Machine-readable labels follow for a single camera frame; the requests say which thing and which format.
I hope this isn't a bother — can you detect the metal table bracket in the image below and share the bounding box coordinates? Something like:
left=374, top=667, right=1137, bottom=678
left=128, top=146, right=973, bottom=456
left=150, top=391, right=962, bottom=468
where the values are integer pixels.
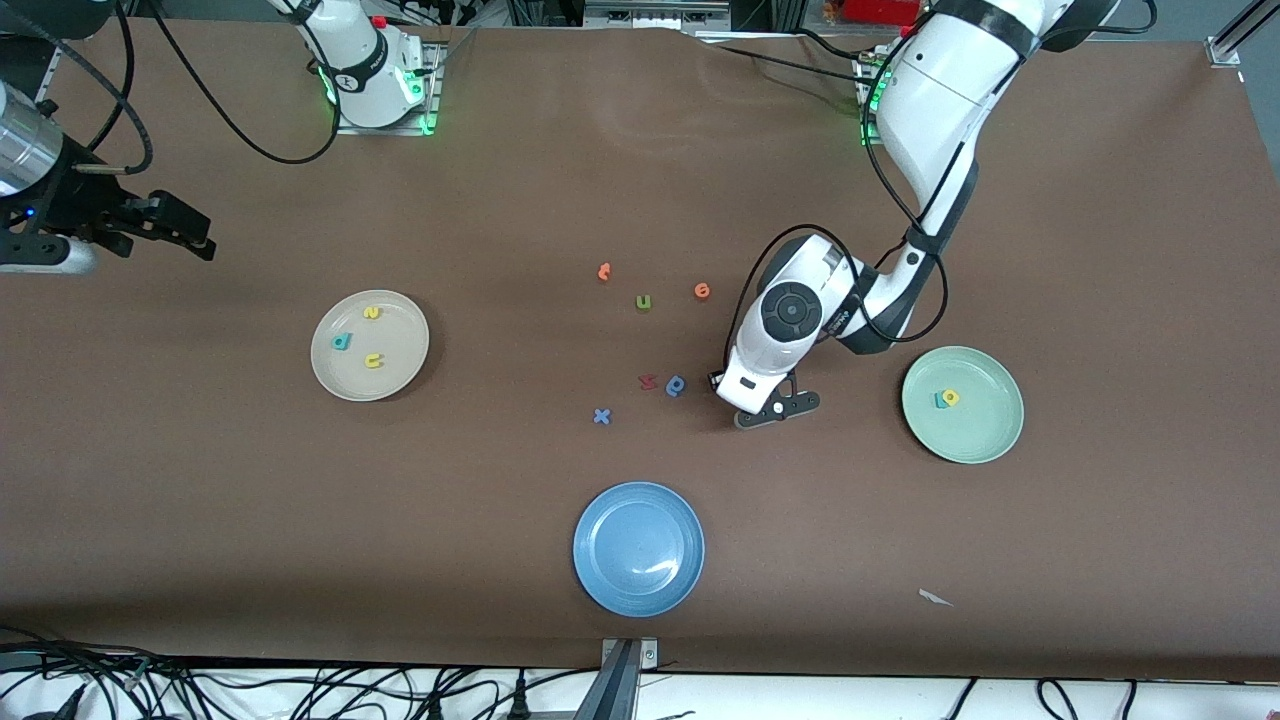
left=575, top=637, right=661, bottom=720

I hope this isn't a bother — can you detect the grey metal frame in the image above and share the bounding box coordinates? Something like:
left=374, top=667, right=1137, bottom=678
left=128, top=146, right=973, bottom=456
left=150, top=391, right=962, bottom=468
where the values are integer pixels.
left=583, top=0, right=733, bottom=33

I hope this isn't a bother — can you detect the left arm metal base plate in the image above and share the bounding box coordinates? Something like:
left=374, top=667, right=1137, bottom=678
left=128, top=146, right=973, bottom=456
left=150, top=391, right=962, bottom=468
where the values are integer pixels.
left=856, top=55, right=906, bottom=147

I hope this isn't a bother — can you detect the red box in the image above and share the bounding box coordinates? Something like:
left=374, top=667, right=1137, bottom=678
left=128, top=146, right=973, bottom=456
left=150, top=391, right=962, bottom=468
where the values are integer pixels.
left=840, top=0, right=926, bottom=26

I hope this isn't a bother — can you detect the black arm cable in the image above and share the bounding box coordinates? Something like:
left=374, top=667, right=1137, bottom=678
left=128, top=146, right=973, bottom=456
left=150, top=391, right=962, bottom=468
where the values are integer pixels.
left=55, top=0, right=346, bottom=176
left=722, top=20, right=951, bottom=371

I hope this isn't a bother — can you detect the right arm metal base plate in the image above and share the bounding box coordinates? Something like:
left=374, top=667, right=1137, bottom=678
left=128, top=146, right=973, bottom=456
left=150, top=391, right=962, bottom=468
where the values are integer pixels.
left=333, top=40, right=443, bottom=136

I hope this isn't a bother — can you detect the beige round plate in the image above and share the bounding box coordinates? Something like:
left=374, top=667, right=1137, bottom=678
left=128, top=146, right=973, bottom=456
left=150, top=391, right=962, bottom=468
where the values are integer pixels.
left=310, top=289, right=431, bottom=403

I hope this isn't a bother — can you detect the blue round plate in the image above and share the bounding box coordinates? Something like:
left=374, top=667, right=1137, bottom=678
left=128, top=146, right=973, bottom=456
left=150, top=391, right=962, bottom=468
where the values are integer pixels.
left=572, top=481, right=706, bottom=618

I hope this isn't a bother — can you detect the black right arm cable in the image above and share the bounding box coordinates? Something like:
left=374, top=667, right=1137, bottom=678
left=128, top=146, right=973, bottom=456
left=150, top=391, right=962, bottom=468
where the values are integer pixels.
left=55, top=0, right=346, bottom=176

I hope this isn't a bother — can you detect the aluminium frame rail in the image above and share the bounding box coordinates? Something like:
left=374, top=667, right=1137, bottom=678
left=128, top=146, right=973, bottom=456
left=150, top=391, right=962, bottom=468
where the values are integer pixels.
left=30, top=45, right=61, bottom=106
left=1205, top=0, right=1280, bottom=69

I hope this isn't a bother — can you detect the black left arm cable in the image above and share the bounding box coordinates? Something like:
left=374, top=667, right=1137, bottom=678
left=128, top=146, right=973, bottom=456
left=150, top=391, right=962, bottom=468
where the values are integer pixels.
left=722, top=20, right=951, bottom=371

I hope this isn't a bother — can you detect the green round plate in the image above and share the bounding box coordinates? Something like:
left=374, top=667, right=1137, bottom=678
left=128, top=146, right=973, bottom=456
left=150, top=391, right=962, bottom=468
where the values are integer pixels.
left=901, top=345, right=1026, bottom=465

